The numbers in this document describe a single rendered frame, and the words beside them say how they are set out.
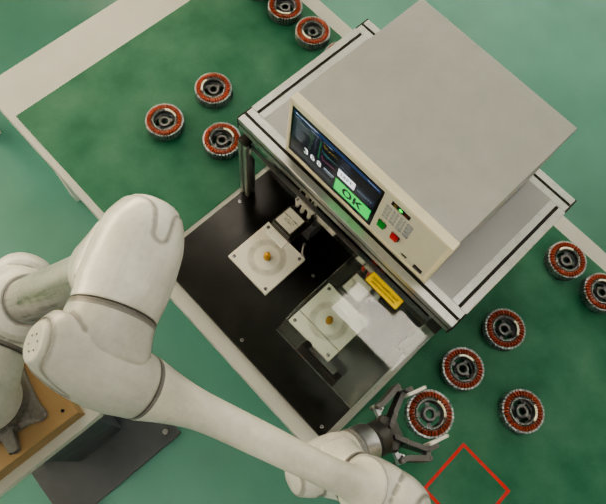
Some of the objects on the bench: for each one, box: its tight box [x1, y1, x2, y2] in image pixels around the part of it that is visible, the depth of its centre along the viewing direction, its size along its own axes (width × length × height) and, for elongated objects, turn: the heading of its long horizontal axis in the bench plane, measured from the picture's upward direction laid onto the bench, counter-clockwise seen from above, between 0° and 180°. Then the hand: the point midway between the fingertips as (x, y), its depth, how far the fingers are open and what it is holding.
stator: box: [498, 389, 545, 434], centre depth 154 cm, size 11×11×4 cm
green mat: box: [16, 0, 342, 232], centre depth 182 cm, size 94×61×1 cm, turn 132°
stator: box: [439, 347, 484, 391], centre depth 157 cm, size 11×11×4 cm
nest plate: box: [228, 222, 305, 296], centre depth 163 cm, size 15×15×1 cm
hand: (428, 414), depth 140 cm, fingers closed on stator, 11 cm apart
